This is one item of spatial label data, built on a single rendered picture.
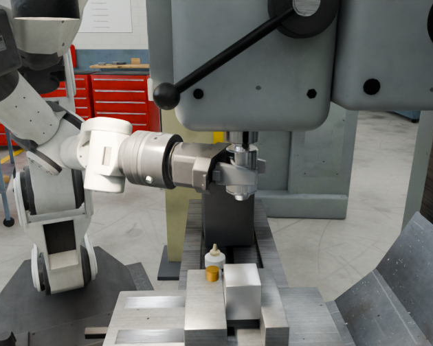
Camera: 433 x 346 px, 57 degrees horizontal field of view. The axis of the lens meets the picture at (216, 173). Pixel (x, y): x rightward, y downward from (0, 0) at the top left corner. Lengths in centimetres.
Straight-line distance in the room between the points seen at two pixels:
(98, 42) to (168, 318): 938
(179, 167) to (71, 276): 88
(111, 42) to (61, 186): 874
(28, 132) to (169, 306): 43
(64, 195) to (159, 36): 72
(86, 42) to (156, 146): 939
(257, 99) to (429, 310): 48
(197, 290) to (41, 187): 64
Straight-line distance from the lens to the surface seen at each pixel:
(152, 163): 59
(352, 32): 47
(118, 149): 64
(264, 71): 46
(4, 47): 76
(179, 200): 248
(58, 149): 89
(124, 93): 520
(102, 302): 147
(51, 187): 116
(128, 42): 974
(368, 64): 47
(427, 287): 80
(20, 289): 163
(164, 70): 54
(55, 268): 136
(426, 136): 87
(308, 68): 47
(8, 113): 81
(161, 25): 54
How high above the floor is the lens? 142
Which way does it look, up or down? 19 degrees down
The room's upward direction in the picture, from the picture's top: straight up
